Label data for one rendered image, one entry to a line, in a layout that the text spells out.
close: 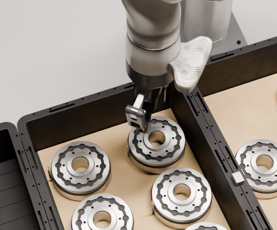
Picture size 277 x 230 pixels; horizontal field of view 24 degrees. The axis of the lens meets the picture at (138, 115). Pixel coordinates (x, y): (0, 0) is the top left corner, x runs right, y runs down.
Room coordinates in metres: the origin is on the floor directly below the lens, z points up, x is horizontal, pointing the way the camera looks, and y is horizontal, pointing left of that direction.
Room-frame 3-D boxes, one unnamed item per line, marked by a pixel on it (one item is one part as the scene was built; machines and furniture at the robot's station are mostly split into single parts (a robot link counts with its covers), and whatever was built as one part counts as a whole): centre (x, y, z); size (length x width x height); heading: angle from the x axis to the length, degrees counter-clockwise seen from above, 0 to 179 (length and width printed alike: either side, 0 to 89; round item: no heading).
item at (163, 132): (0.60, -0.03, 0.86); 0.05 x 0.05 x 0.01
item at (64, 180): (0.55, 0.10, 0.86); 0.10 x 0.10 x 0.01
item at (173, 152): (0.60, -0.03, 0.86); 0.10 x 0.10 x 0.01
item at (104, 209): (0.44, 0.06, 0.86); 0.05 x 0.05 x 0.01
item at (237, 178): (0.48, -0.16, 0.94); 0.02 x 0.01 x 0.01; 21
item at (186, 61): (0.56, -0.04, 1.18); 0.11 x 0.09 x 0.06; 66
